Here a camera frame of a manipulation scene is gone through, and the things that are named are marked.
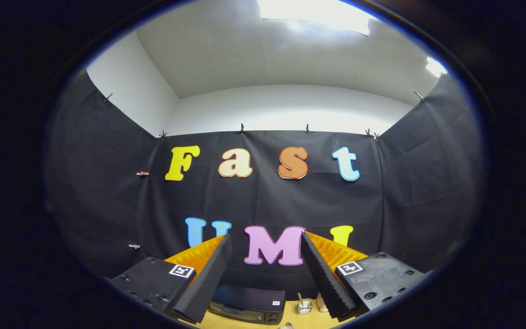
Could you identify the large ceiling light panel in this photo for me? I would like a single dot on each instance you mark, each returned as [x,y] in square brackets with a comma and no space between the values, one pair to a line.
[313,11]

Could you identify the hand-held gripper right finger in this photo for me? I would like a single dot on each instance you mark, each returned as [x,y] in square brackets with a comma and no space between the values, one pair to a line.
[322,274]

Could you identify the small ceiling light panel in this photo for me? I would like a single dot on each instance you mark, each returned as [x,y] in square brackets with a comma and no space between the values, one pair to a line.
[435,67]

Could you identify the clear utensil holder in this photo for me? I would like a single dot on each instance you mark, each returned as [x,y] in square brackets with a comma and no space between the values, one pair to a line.
[304,307]

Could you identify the wooden stick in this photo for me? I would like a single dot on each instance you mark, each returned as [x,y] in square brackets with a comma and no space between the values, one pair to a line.
[300,299]

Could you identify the row of black clips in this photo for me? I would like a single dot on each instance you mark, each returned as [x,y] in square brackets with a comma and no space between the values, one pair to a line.
[242,129]

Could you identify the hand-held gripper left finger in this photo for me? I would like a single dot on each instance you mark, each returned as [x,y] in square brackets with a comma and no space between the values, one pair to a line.
[208,274]

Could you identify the black toaster oven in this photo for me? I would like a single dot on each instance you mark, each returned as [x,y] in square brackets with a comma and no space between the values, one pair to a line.
[244,297]

